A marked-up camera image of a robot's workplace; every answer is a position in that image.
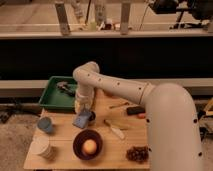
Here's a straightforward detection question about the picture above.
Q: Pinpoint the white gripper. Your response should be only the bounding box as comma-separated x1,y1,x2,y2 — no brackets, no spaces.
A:
74,92,94,114

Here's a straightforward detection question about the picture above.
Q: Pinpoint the blue sponge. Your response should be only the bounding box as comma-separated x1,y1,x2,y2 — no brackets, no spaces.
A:
73,112,92,129

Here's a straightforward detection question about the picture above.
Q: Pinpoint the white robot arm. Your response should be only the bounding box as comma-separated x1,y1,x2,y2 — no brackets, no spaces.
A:
73,61,204,171

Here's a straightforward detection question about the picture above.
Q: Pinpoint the small metal cup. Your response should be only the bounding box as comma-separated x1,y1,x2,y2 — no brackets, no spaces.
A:
88,111,96,126

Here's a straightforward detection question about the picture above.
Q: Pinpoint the blue plastic cup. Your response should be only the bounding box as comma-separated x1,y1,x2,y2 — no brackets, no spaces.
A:
37,117,53,134

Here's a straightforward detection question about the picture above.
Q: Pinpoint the white ribbed cup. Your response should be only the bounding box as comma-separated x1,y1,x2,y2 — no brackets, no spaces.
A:
31,137,53,159

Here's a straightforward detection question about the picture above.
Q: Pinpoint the grey tool in tray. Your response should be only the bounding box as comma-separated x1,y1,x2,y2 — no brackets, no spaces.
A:
57,81,75,97

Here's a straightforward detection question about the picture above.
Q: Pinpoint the green plastic tray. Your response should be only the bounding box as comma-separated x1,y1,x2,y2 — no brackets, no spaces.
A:
39,76,77,111

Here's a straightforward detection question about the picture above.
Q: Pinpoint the dark brown bowl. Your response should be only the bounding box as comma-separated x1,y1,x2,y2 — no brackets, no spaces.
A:
73,129,103,160

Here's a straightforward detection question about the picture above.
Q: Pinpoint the orange ball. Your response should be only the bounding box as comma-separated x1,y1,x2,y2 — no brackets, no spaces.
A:
82,139,97,155

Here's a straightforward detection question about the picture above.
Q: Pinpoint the black rectangular block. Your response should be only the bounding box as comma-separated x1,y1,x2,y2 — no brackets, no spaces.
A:
126,106,145,116

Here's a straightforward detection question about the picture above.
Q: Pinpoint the wooden spatula stick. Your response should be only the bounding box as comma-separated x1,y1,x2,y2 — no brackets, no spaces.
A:
104,119,130,130

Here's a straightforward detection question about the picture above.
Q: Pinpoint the bunch of dark grapes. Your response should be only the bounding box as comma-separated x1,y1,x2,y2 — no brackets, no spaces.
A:
126,146,149,163

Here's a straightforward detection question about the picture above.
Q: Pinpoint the black camera on stand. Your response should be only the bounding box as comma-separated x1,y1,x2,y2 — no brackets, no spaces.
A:
149,0,213,20

